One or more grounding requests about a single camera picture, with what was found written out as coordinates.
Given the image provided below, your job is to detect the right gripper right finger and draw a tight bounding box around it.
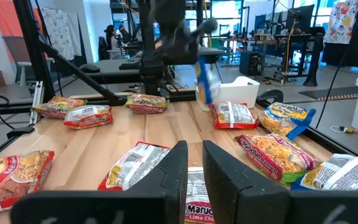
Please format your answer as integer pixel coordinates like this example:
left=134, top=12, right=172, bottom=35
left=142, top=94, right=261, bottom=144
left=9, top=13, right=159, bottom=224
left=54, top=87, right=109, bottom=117
left=202, top=139, right=358, bottom=224

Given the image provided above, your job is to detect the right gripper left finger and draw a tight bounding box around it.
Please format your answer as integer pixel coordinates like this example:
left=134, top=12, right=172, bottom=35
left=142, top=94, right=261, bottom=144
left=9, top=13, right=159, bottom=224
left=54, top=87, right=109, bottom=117
left=10, top=140, right=188, bottom=224

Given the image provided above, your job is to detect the red beef ramen pack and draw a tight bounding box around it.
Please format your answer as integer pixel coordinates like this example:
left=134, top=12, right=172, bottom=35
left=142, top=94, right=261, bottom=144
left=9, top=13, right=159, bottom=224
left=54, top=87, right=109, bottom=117
left=0, top=150, right=55, bottom=216
left=209, top=101, right=259, bottom=130
left=63, top=105, right=114, bottom=130
left=97, top=141, right=171, bottom=192

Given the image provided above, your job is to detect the lime chili shrimp ramen pack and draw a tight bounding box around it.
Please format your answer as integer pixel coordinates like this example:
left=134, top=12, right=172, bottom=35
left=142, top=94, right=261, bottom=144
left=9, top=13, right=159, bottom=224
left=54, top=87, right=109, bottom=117
left=185, top=167, right=216, bottom=224
left=234, top=133, right=320, bottom=185
left=124, top=93, right=170, bottom=114
left=31, top=96, right=88, bottom=120

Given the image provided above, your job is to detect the blue chicken ramen pack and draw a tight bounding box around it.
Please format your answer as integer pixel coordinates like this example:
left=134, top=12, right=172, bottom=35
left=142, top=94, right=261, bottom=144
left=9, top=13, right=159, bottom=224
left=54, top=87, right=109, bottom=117
left=257, top=101, right=318, bottom=141
left=195, top=57, right=223, bottom=106
left=290, top=153, right=358, bottom=192

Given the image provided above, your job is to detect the black keyboard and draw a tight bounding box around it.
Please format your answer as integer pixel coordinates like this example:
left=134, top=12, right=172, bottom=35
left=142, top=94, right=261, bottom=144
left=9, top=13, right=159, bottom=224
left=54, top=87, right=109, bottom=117
left=118, top=55, right=143, bottom=70

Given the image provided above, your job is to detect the person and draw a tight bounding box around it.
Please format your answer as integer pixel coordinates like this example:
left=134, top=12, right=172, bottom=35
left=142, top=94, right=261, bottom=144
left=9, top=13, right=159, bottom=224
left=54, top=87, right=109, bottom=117
left=103, top=24, right=122, bottom=60
left=118, top=24, right=132, bottom=44

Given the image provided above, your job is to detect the black desk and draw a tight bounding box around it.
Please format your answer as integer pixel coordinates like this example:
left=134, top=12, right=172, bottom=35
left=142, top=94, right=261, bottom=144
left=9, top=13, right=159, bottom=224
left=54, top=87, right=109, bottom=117
left=84, top=46, right=226, bottom=85

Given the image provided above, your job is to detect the black computer tower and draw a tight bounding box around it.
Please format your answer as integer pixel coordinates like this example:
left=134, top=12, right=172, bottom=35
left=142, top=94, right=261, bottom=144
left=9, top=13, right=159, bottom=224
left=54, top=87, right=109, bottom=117
left=239, top=50, right=263, bottom=77

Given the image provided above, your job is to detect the black office chair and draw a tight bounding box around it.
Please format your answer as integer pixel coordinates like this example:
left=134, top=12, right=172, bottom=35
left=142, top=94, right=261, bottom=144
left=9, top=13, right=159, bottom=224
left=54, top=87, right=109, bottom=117
left=98, top=35, right=110, bottom=62

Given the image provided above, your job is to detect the white plastic bin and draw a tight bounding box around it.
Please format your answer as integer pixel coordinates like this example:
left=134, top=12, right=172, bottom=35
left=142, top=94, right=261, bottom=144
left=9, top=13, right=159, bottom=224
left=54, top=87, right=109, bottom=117
left=195, top=76, right=260, bottom=112

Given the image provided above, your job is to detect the black computer mouse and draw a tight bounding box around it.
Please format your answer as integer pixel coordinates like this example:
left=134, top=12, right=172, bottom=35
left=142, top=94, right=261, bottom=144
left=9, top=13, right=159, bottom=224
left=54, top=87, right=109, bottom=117
left=78, top=63, right=101, bottom=74

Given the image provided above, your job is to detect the black table clamp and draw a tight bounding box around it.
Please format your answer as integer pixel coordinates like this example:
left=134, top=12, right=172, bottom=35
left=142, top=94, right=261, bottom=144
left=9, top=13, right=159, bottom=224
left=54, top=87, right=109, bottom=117
left=255, top=88, right=285, bottom=108
left=6, top=123, right=36, bottom=140

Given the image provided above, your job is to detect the black metal workbench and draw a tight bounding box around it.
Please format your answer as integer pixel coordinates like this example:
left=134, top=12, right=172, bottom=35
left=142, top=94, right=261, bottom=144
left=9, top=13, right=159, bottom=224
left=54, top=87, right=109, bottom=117
left=225, top=30, right=326, bottom=78

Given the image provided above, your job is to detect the white patterned hanging cloth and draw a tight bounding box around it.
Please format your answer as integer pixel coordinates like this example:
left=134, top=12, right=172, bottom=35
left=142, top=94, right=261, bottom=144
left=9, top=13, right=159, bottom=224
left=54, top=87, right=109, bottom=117
left=40, top=6, right=83, bottom=62

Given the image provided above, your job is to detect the black monitor on stand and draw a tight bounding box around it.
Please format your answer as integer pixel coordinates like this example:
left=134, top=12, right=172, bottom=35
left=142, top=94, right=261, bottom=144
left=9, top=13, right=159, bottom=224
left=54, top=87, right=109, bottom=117
left=285, top=4, right=316, bottom=34

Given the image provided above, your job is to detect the black mat with hazard stripe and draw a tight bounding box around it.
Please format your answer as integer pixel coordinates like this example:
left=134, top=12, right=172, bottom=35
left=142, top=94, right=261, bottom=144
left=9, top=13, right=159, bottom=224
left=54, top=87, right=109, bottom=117
left=298, top=85, right=358, bottom=102

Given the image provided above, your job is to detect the grey chair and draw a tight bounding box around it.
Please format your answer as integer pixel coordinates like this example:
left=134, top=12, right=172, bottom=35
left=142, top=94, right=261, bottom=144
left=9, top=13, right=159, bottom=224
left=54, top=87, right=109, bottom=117
left=1, top=35, right=56, bottom=87

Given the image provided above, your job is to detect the floral fruit print cloth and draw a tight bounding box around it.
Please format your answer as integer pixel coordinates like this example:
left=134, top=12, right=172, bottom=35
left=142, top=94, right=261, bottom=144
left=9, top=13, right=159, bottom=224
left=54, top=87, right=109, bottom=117
left=324, top=0, right=358, bottom=45

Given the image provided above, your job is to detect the white and yellow power cable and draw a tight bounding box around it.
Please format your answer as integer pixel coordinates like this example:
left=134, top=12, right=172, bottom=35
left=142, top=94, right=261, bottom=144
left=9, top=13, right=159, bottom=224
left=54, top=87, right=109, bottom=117
left=330, top=125, right=358, bottom=138

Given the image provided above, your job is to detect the black pedestal post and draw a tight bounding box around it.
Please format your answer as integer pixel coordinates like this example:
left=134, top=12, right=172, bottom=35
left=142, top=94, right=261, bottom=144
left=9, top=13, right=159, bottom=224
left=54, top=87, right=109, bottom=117
left=302, top=32, right=325, bottom=88

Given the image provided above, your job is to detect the silver aluminium bracket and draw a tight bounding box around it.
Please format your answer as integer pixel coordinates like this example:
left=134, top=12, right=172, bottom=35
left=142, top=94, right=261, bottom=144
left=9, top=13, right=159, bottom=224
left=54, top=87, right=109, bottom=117
left=29, top=80, right=45, bottom=126

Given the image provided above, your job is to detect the long black cable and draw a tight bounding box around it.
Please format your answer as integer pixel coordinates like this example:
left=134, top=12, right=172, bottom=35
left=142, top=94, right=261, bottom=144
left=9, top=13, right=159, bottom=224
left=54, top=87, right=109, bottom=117
left=314, top=0, right=358, bottom=130

